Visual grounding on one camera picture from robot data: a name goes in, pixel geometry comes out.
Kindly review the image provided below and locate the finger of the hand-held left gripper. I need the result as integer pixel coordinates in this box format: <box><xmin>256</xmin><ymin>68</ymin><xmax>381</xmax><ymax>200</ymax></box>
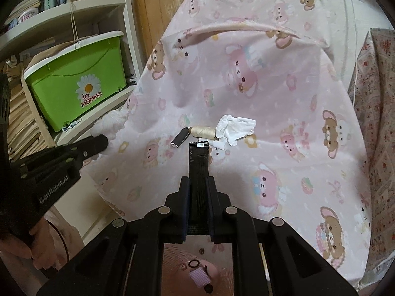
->
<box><xmin>19</xmin><ymin>134</ymin><xmax>109</xmax><ymax>176</ymax></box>

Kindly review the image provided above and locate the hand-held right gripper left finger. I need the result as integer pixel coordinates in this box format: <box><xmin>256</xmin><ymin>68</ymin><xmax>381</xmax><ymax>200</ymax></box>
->
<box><xmin>37</xmin><ymin>176</ymin><xmax>190</xmax><ymax>296</ymax></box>

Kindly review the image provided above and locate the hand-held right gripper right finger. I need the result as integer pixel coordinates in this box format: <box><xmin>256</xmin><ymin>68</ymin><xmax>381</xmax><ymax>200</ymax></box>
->
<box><xmin>205</xmin><ymin>176</ymin><xmax>358</xmax><ymax>296</ymax></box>

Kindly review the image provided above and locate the black strip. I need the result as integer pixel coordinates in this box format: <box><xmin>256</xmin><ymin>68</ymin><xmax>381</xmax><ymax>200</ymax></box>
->
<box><xmin>188</xmin><ymin>141</ymin><xmax>211</xmax><ymax>235</ymax></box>

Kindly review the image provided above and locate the pink plastic basket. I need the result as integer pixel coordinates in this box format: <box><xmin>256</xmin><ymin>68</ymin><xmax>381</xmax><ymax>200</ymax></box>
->
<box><xmin>162</xmin><ymin>243</ymin><xmax>233</xmax><ymax>296</ymax></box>

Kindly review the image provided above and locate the small white paper piece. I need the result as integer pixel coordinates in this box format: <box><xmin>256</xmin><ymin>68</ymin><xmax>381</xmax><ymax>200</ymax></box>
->
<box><xmin>199</xmin><ymin>137</ymin><xmax>227</xmax><ymax>151</ymax></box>

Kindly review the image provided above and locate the small black cylinder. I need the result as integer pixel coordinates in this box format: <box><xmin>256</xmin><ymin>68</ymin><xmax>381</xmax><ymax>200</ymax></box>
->
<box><xmin>170</xmin><ymin>127</ymin><xmax>192</xmax><ymax>148</ymax></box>

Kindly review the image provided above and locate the beige thread spool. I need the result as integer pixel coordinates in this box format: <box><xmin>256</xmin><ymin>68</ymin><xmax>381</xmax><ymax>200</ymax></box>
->
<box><xmin>189</xmin><ymin>125</ymin><xmax>218</xmax><ymax>139</ymax></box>

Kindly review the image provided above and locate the large white tissue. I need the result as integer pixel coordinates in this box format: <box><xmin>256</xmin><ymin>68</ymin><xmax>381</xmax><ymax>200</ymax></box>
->
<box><xmin>215</xmin><ymin>115</ymin><xmax>257</xmax><ymax>147</ymax></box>

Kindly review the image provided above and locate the person's left forearm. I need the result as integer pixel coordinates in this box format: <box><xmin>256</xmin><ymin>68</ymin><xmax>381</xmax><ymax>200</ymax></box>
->
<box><xmin>46</xmin><ymin>205</ymin><xmax>85</xmax><ymax>272</ymax></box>

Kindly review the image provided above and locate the person's left hand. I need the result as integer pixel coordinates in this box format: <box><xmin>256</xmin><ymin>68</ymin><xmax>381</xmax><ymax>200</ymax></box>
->
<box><xmin>0</xmin><ymin>218</ymin><xmax>67</xmax><ymax>273</ymax></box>

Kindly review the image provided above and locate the black wrist band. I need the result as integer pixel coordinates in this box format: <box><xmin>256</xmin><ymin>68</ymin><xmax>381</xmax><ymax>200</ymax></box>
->
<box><xmin>46</xmin><ymin>219</ymin><xmax>69</xmax><ymax>261</ymax></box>

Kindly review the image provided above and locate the stack of beige paper bags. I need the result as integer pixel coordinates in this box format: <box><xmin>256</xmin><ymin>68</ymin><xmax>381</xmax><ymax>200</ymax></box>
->
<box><xmin>0</xmin><ymin>37</ymin><xmax>59</xmax><ymax>161</ymax></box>

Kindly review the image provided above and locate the green plastic storage box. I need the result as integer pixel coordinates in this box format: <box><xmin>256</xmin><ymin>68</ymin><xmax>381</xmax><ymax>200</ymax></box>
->
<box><xmin>24</xmin><ymin>31</ymin><xmax>128</xmax><ymax>132</ymax></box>

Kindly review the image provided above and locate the pink bear print tablecloth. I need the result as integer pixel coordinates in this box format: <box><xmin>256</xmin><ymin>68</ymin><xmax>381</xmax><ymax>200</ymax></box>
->
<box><xmin>83</xmin><ymin>0</ymin><xmax>372</xmax><ymax>284</ymax></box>

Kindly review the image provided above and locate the white shelf cabinet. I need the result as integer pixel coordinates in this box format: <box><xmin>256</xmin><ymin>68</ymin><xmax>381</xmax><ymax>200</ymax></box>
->
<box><xmin>0</xmin><ymin>0</ymin><xmax>145</xmax><ymax>148</ymax></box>

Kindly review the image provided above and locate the white round jar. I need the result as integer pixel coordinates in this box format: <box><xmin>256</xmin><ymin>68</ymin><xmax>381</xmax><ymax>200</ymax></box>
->
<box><xmin>18</xmin><ymin>9</ymin><xmax>40</xmax><ymax>23</ymax></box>

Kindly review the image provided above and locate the patterned pink quilt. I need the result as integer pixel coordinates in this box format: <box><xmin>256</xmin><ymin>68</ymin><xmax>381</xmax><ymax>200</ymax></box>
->
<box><xmin>347</xmin><ymin>28</ymin><xmax>395</xmax><ymax>284</ymax></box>

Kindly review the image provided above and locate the white panel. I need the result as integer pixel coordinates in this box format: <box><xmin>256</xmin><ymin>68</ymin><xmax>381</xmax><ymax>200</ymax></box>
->
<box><xmin>312</xmin><ymin>0</ymin><xmax>395</xmax><ymax>87</ymax></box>

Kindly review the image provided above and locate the white hanging string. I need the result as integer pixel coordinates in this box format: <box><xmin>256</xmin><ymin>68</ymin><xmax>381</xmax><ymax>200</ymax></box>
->
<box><xmin>69</xmin><ymin>0</ymin><xmax>78</xmax><ymax>50</ymax></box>

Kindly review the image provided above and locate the white cable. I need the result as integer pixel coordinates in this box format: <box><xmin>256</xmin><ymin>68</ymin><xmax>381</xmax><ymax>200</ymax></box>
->
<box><xmin>338</xmin><ymin>0</ymin><xmax>360</xmax><ymax>87</ymax></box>

